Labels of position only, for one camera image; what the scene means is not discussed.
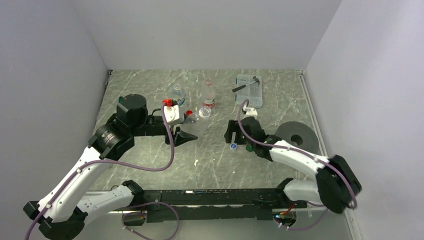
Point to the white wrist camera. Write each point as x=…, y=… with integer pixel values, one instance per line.
x=173, y=113
x=249, y=112

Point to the blue label water bottle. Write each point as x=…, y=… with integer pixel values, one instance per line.
x=178, y=94

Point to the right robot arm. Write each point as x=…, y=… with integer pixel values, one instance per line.
x=331, y=182

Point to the red label clear bottle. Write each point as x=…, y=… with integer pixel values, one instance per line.
x=208, y=94

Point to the black round disc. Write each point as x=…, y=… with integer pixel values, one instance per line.
x=299, y=135

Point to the clear plastic organizer box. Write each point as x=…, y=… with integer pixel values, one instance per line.
x=253, y=92

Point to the clear unlabeled plastic bottle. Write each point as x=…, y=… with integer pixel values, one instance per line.
x=198, y=122

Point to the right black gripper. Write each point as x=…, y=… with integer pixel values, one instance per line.
x=233, y=126

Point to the black base frame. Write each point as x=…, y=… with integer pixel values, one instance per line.
x=260, y=204

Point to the small black hammer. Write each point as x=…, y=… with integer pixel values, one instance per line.
x=255, y=81

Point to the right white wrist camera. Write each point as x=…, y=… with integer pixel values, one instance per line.
x=249, y=112

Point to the aluminium rail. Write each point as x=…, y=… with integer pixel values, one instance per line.
x=123, y=196

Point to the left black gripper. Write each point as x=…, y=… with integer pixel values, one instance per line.
x=180, y=136

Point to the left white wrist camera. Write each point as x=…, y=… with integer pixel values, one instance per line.
x=173, y=113

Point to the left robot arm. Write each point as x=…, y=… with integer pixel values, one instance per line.
x=104, y=149

